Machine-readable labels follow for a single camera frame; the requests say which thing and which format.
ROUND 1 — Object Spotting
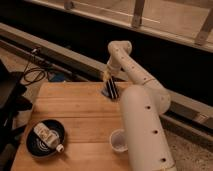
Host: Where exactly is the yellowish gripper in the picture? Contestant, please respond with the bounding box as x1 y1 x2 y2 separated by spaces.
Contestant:
102 69 118 99

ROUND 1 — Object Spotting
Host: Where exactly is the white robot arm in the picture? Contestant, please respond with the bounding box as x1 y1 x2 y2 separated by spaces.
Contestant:
103 41 177 171

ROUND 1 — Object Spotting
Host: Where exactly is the white paper cup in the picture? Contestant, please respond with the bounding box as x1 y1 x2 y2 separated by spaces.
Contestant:
109 129 128 153

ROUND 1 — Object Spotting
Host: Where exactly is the white plastic bottle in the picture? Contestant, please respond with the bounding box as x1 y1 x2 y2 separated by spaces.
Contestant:
33 122 64 153

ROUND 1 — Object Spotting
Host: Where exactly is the black round plate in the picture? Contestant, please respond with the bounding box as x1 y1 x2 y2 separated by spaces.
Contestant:
26 119 65 157

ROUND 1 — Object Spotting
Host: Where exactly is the black chair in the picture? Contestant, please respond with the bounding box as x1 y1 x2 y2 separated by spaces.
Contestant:
0 60 32 171

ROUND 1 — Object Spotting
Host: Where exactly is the metal rail beam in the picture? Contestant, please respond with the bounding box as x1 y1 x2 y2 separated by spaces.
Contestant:
0 23 213 134

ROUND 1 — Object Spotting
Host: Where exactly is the black cable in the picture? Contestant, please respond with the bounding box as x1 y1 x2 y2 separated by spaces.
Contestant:
20 49 51 86

